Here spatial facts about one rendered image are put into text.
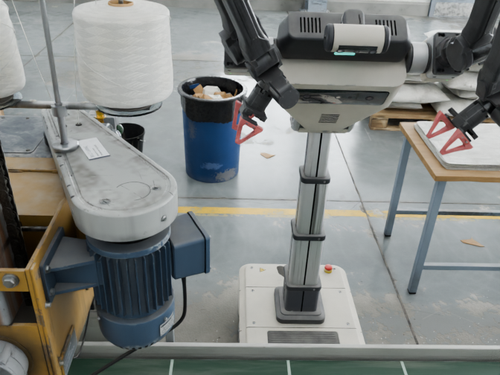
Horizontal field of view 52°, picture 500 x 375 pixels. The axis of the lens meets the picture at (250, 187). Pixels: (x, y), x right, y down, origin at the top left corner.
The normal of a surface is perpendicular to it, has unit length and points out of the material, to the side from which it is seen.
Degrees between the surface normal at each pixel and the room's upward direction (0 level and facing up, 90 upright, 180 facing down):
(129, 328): 91
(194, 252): 90
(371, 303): 0
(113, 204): 0
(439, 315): 0
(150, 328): 92
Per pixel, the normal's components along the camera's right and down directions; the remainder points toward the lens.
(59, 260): 0.04, -0.86
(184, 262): 0.43, 0.48
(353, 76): 0.04, -0.33
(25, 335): 0.03, 0.51
